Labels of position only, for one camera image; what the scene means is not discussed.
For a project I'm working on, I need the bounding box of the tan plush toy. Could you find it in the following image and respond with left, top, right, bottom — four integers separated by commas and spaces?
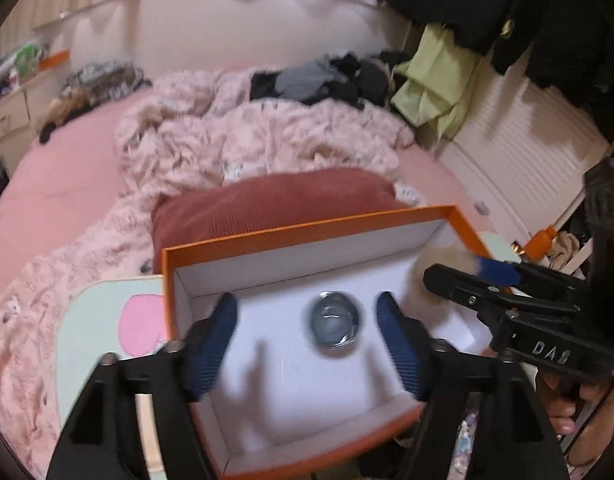
409, 248, 480, 311

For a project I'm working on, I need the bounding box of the round metal mirror tin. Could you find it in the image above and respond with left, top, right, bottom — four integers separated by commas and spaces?
305, 290, 363, 359

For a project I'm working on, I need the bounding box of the person's right hand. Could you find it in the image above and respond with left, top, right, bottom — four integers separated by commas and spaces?
536, 372, 614, 468

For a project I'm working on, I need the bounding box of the orange water bottle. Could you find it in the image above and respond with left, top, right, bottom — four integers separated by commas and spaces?
523, 226, 557, 262

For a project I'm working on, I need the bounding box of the orange gradient cardboard box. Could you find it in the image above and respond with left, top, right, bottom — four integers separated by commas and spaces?
162, 206, 488, 479

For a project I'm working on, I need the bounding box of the dark red pillow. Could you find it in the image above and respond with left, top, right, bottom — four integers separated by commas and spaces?
152, 168, 406, 274

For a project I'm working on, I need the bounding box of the light green hanging garment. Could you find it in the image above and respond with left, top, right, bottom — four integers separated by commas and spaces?
391, 24, 482, 150

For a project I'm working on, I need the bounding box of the pink floral duvet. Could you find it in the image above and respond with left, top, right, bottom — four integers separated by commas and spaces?
0, 70, 423, 479

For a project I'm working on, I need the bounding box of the dark clothes pile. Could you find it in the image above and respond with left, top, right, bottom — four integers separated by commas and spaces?
249, 50, 411, 110

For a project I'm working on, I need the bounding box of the patterned clothes heap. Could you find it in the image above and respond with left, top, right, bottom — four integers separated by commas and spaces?
38, 60, 152, 145

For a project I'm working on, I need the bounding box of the white bedside drawer cabinet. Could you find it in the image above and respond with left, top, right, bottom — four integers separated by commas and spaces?
0, 49, 71, 177

